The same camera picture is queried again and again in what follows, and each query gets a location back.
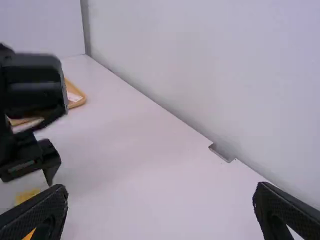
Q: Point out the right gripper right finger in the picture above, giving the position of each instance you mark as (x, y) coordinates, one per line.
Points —
(282, 215)

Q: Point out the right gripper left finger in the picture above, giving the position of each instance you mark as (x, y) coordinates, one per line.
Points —
(37, 212)

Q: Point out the yellow toy car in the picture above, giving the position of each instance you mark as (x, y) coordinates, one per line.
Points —
(27, 196)

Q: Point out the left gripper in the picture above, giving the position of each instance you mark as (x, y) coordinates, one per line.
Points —
(27, 160)

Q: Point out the tan tray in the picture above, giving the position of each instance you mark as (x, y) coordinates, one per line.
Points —
(75, 100)

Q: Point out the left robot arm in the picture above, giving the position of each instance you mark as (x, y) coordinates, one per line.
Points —
(30, 75)

